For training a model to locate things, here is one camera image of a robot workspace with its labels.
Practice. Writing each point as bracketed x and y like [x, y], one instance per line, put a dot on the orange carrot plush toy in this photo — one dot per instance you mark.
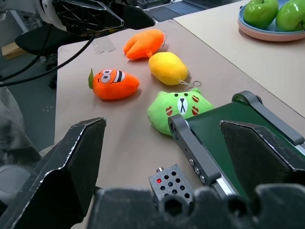
[114, 83]

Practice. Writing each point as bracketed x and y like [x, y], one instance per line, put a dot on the ribbed finger of the black left gripper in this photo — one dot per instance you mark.
[88, 16]

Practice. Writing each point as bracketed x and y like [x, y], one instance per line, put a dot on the green conveyor belt grey frame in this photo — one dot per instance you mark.
[207, 136]

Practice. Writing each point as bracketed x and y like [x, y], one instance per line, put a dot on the black office chair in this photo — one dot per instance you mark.
[38, 43]

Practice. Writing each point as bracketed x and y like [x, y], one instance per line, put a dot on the cardboard box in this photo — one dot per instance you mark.
[12, 52]

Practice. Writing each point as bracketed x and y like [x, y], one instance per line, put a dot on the smooth finger of the black left gripper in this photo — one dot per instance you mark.
[135, 17]

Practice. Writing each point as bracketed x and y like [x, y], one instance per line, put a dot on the green bear plush toy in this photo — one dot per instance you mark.
[176, 107]

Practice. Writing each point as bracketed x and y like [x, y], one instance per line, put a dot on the clear tape strip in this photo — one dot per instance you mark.
[104, 46]

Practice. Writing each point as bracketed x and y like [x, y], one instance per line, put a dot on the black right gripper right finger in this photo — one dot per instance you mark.
[257, 155]

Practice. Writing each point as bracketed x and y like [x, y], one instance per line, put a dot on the blue plate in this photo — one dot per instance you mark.
[271, 28]

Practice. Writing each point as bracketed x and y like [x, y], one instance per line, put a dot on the pink plate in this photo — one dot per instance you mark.
[267, 35]

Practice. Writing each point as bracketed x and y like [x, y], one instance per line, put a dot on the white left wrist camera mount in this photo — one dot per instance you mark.
[47, 13]

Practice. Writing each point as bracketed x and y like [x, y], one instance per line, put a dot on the yellow lemon plush toy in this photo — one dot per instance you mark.
[168, 68]

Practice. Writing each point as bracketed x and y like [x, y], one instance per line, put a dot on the grey perforated sensor box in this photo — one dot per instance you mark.
[171, 183]

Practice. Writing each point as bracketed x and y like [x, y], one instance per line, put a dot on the green apple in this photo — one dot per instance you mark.
[261, 12]
[291, 15]

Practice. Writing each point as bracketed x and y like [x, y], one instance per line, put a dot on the dark laptop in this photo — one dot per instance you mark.
[174, 6]

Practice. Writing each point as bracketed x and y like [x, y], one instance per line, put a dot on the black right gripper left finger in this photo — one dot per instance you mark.
[71, 167]

